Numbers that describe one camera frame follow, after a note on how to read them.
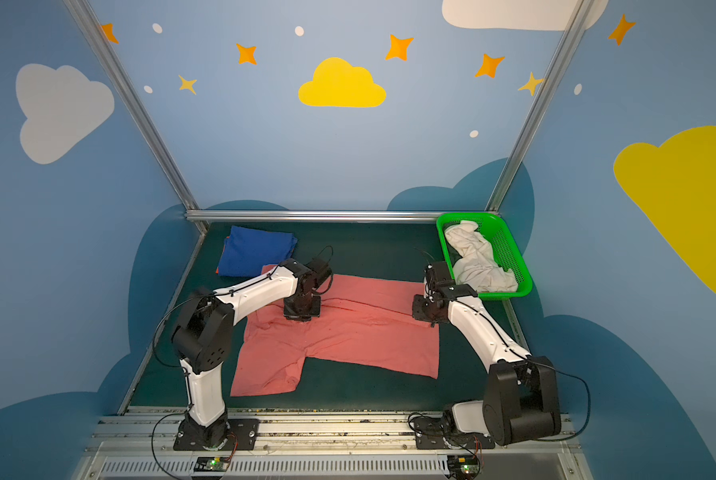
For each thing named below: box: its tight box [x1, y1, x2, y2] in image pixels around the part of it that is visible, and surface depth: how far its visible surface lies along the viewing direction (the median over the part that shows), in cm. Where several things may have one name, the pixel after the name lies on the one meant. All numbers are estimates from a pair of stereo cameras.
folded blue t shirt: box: [216, 226, 298, 278], surface depth 113 cm
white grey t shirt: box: [444, 220, 518, 293], surface depth 110 cm
